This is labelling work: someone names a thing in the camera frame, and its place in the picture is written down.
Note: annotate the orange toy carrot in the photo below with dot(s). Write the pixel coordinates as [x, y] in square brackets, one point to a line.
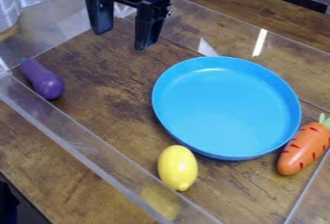
[306, 147]

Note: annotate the blue round plastic plate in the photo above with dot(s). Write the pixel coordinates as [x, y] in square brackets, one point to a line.
[226, 107]

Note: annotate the yellow toy lemon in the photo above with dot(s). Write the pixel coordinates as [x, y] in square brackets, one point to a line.
[178, 167]

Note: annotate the purple toy eggplant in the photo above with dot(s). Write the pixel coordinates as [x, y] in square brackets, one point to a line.
[47, 83]

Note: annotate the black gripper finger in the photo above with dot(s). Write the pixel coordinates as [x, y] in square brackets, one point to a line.
[150, 18]
[100, 14]

